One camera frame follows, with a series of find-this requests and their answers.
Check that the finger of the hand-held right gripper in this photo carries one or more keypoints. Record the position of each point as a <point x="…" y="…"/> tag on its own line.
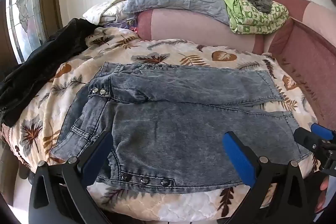
<point x="305" y="138"/>
<point x="322" y="131"/>

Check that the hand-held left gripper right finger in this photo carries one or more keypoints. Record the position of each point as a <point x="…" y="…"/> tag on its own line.
<point x="238" y="158"/>

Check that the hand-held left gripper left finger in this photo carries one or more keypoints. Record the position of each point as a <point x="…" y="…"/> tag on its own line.
<point x="96" y="159"/>

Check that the grey washed denim pants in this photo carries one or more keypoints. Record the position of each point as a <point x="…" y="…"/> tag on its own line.
<point x="168" y="121"/>

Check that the person's right hand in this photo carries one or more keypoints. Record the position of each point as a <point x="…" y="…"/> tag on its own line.
<point x="323" y="193"/>

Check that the black garment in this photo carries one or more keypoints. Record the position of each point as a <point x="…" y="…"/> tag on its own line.
<point x="39" y="61"/>

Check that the cream leaf-print blanket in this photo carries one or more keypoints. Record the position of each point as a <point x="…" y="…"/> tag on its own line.
<point x="147" y="50"/>

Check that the green patterned quilt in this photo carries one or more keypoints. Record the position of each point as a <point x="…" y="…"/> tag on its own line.
<point x="252" y="16"/>

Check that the purple packet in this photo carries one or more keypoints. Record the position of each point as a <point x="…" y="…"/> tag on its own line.
<point x="123" y="24"/>

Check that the white pillow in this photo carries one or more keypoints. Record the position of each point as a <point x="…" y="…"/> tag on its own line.
<point x="105" y="12"/>

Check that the stained glass window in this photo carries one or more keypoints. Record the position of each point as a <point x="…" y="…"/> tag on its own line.
<point x="25" y="11"/>

